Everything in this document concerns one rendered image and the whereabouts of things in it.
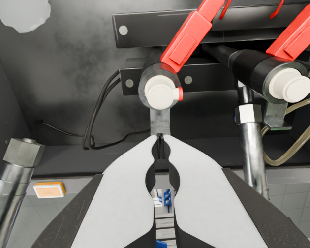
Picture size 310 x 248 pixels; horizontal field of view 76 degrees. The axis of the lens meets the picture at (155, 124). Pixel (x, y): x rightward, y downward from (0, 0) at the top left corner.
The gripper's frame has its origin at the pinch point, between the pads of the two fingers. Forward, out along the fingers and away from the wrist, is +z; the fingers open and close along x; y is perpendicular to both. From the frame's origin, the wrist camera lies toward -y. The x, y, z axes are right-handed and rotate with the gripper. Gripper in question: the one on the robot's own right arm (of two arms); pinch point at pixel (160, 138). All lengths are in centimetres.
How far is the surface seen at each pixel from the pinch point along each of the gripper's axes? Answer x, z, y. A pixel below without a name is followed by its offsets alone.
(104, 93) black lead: -7.0, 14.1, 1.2
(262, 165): 8.4, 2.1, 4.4
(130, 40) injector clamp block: -2.9, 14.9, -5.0
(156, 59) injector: 0.1, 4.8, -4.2
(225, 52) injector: 7.4, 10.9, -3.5
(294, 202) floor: 117, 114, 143
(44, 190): -22.6, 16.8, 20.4
